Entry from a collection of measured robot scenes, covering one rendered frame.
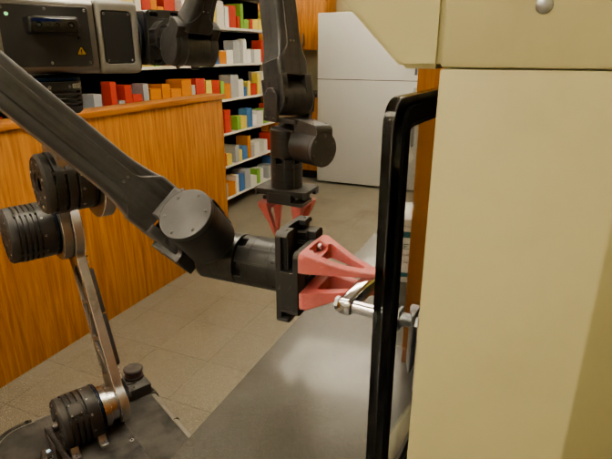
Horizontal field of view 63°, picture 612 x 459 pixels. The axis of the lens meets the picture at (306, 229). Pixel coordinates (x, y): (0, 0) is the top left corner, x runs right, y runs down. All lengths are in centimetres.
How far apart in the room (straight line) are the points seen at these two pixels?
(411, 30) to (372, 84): 510
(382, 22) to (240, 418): 56
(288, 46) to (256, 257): 44
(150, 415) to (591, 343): 167
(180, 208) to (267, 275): 11
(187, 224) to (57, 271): 225
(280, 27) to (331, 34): 471
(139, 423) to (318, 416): 121
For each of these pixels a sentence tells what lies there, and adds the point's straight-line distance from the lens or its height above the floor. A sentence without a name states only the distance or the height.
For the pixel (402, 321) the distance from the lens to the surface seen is 45.
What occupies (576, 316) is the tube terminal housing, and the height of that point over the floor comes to 126.
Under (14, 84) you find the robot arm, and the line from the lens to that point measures 60.
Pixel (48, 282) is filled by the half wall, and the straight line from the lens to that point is 271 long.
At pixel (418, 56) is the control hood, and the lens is 34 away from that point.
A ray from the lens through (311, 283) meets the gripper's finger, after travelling 53.
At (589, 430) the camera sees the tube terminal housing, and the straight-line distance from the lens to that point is 44.
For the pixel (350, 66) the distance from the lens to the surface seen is 552.
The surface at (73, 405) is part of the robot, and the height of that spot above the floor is 41.
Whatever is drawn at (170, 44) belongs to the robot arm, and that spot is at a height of 144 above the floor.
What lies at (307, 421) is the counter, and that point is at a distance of 74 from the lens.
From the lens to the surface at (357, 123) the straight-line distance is 553.
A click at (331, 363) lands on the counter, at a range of 85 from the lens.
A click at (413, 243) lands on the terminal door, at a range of 45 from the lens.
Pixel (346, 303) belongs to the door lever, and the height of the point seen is 121.
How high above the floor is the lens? 142
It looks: 20 degrees down
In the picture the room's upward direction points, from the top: straight up
